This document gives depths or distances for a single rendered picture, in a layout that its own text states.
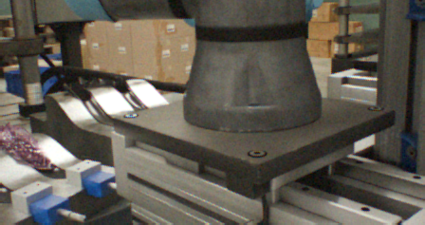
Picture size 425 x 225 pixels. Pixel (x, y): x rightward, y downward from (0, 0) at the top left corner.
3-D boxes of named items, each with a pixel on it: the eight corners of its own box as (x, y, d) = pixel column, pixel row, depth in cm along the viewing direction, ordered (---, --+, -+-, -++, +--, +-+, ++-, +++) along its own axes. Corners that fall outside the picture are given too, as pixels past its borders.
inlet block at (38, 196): (100, 229, 73) (96, 196, 71) (74, 245, 69) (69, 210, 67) (41, 211, 80) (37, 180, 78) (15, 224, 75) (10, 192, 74)
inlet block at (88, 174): (145, 201, 82) (142, 171, 80) (125, 214, 78) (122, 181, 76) (89, 187, 88) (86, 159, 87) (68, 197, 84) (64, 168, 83)
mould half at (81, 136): (226, 153, 111) (224, 96, 108) (129, 186, 95) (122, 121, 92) (116, 116, 148) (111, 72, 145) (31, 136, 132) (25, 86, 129)
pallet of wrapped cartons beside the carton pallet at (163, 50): (206, 93, 548) (202, 9, 525) (154, 108, 489) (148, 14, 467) (135, 82, 625) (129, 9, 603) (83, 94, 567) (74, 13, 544)
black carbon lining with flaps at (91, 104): (188, 125, 110) (185, 84, 108) (127, 141, 100) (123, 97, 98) (111, 103, 136) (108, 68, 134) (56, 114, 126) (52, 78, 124)
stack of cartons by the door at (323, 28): (364, 57, 746) (366, 2, 726) (354, 60, 723) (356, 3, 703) (316, 53, 804) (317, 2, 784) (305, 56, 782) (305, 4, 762)
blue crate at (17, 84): (76, 91, 481) (73, 69, 476) (39, 99, 451) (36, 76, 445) (41, 85, 518) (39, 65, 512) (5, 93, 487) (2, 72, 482)
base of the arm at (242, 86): (349, 109, 53) (352, 18, 51) (255, 142, 43) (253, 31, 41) (249, 91, 64) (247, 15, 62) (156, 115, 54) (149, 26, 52)
